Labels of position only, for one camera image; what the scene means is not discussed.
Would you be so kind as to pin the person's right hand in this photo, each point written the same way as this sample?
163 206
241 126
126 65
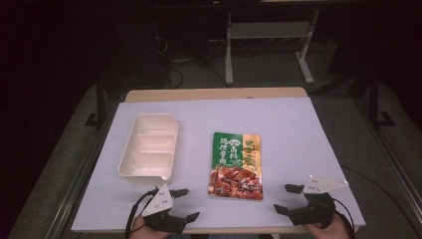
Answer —
329 230

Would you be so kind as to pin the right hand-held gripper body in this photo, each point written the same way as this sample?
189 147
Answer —
317 205

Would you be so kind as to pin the white metal desk frame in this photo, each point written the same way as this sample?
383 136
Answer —
268 30

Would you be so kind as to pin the cream plastic tray box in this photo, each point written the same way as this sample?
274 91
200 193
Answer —
149 149

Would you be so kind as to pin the black metal stand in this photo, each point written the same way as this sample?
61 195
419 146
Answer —
99 103
375 99

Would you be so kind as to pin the person's left hand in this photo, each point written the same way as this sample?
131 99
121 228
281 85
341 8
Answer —
146 229

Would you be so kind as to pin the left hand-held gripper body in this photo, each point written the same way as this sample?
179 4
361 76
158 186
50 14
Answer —
158 203

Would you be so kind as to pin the aluminium frame rail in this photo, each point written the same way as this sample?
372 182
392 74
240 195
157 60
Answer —
83 166
391 156

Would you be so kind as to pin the white table mat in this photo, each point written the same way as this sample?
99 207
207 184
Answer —
292 139

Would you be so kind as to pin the green and red seasoning packet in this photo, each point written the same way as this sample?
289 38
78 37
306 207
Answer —
237 166

